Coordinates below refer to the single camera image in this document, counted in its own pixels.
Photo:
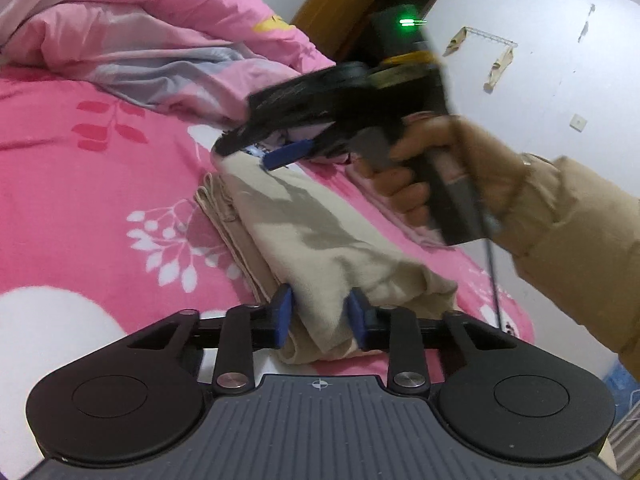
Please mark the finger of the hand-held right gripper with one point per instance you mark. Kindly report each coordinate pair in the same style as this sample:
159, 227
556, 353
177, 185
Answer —
240, 140
287, 155

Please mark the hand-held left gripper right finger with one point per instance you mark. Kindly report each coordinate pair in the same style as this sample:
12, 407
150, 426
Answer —
356, 320

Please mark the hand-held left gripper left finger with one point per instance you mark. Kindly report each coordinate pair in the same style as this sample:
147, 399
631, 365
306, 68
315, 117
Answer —
283, 317

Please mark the beige pants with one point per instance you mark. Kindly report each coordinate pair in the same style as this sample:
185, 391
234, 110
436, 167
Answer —
320, 240

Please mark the person's right forearm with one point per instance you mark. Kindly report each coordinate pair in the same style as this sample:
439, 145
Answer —
575, 240

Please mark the person's right hand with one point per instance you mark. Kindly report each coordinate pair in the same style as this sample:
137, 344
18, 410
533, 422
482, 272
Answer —
485, 160

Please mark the wooden nightstand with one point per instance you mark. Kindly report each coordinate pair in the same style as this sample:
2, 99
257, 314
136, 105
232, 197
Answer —
335, 5

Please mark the pink blue floral quilt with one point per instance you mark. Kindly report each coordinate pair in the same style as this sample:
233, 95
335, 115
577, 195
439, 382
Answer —
150, 25

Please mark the pink floral fleece blanket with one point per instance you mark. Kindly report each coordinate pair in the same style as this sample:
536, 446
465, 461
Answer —
100, 185

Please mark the wall coat rack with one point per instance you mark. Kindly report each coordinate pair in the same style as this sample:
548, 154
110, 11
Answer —
487, 47

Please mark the white wall socket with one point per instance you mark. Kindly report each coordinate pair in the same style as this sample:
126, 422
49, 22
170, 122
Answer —
579, 121

